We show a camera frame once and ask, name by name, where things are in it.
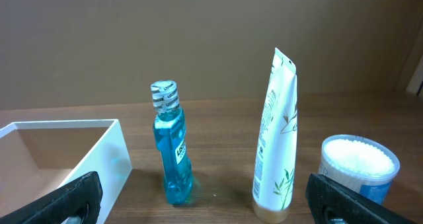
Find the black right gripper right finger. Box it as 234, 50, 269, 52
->
305, 173, 415, 224

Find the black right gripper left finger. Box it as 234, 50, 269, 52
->
1, 171, 103, 224

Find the cotton swab tub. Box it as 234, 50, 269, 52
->
319, 134, 401, 205

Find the white lotion tube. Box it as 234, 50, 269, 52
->
252, 48, 299, 223

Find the blue mouthwash bottle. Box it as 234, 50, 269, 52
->
151, 80, 193, 205

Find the white square container box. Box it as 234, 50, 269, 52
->
1, 119, 132, 223

